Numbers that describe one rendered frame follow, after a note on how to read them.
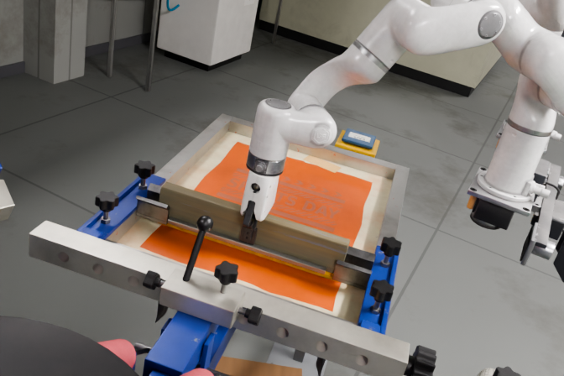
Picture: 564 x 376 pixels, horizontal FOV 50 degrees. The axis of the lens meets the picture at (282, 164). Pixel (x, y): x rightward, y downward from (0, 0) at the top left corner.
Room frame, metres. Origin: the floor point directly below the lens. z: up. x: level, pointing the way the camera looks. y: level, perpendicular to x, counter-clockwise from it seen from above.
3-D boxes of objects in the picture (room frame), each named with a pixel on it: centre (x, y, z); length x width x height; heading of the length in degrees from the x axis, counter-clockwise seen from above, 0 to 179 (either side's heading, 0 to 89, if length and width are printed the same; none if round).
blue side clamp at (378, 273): (0.99, -0.24, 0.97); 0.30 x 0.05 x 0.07; 170
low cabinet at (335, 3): (7.17, -0.93, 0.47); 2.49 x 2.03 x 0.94; 69
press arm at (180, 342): (0.72, 0.09, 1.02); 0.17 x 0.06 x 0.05; 170
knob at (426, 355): (0.77, -0.28, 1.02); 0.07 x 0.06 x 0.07; 170
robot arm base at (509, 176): (1.28, -0.53, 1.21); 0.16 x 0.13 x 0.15; 69
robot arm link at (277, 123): (1.07, -0.01, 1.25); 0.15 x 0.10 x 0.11; 111
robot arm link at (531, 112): (1.27, -0.52, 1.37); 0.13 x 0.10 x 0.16; 21
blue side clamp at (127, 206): (1.09, 0.31, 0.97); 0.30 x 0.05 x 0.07; 170
